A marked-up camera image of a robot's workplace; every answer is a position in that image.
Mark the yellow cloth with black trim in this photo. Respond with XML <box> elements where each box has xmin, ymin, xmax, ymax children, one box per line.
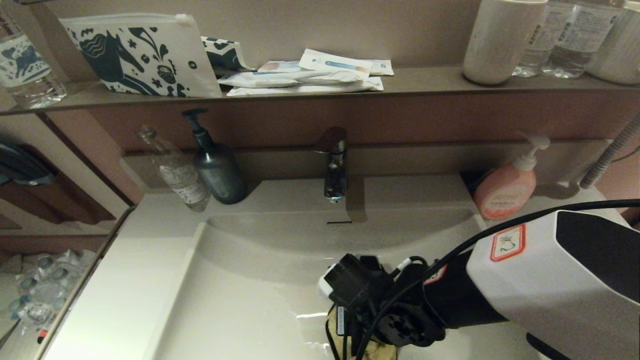
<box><xmin>326</xmin><ymin>306</ymin><xmax>399</xmax><ymax>360</ymax></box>

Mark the chrome faucet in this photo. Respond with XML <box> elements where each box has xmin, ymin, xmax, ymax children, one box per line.
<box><xmin>312</xmin><ymin>126</ymin><xmax>351</xmax><ymax>204</ymax></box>

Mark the white sink basin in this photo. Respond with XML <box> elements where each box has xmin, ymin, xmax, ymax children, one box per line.
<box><xmin>145</xmin><ymin>207</ymin><xmax>543</xmax><ymax>360</ymax></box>

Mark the pink soap pump bottle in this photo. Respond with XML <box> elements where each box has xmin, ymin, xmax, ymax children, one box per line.
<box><xmin>472</xmin><ymin>132</ymin><xmax>551</xmax><ymax>221</ymax></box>

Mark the dark grey pump bottle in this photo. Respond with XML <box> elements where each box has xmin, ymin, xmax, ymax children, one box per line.
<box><xmin>181</xmin><ymin>108</ymin><xmax>248</xmax><ymax>205</ymax></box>

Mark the uncapped clear plastic bottle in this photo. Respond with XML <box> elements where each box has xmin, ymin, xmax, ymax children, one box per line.
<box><xmin>137</xmin><ymin>125</ymin><xmax>213</xmax><ymax>213</ymax></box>

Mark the flat white packet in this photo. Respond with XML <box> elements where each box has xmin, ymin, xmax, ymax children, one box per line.
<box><xmin>226</xmin><ymin>76</ymin><xmax>385</xmax><ymax>97</ymax></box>

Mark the long white tube packet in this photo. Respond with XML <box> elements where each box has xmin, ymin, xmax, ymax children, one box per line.
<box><xmin>218</xmin><ymin>69</ymin><xmax>363</xmax><ymax>89</ymax></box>

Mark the white sachet with blue stripe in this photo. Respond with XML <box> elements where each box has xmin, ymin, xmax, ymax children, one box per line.
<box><xmin>299</xmin><ymin>48</ymin><xmax>373</xmax><ymax>80</ymax></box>

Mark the white sachet with orange print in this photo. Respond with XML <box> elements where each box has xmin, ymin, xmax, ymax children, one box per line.
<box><xmin>258</xmin><ymin>60</ymin><xmax>306</xmax><ymax>74</ymax></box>

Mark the small horse print pouch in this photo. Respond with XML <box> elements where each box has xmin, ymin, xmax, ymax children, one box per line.
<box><xmin>200</xmin><ymin>36</ymin><xmax>256</xmax><ymax>78</ymax></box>

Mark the shrink-wrapped water bottle pack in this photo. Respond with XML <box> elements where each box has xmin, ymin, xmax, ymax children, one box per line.
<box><xmin>0</xmin><ymin>249</ymin><xmax>98</xmax><ymax>346</ymax></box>

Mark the speckled white ceramic cup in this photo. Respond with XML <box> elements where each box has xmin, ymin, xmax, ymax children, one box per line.
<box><xmin>462</xmin><ymin>0</ymin><xmax>549</xmax><ymax>86</ymax></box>

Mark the clear water bottle white label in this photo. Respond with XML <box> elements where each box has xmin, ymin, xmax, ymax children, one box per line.
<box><xmin>541</xmin><ymin>0</ymin><xmax>626</xmax><ymax>79</ymax></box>
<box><xmin>512</xmin><ymin>0</ymin><xmax>563</xmax><ymax>78</ymax></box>

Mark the large horse print pouch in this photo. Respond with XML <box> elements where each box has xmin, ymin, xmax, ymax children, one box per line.
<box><xmin>58</xmin><ymin>12</ymin><xmax>223</xmax><ymax>99</ymax></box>

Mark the dark grey slipper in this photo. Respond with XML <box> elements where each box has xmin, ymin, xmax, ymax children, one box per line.
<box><xmin>0</xmin><ymin>140</ymin><xmax>58</xmax><ymax>187</ymax></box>

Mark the plain white ceramic cup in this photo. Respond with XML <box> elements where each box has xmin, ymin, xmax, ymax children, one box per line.
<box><xmin>586</xmin><ymin>2</ymin><xmax>640</xmax><ymax>85</ymax></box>

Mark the water bottle blue animal label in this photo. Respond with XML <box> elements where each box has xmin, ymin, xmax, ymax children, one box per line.
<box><xmin>0</xmin><ymin>7</ymin><xmax>67</xmax><ymax>110</ymax></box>

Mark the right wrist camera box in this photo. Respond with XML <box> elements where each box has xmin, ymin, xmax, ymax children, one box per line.
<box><xmin>318</xmin><ymin>253</ymin><xmax>386</xmax><ymax>311</ymax></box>

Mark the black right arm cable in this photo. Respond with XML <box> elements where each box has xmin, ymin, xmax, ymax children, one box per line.
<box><xmin>350</xmin><ymin>199</ymin><xmax>640</xmax><ymax>360</ymax></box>

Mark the brown wall shelf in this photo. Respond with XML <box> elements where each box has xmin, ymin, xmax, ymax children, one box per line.
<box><xmin>0</xmin><ymin>65</ymin><xmax>640</xmax><ymax>117</ymax></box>

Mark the grey corrugated hose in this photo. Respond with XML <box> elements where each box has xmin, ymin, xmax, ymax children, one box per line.
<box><xmin>580</xmin><ymin>112</ymin><xmax>640</xmax><ymax>190</ymax></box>

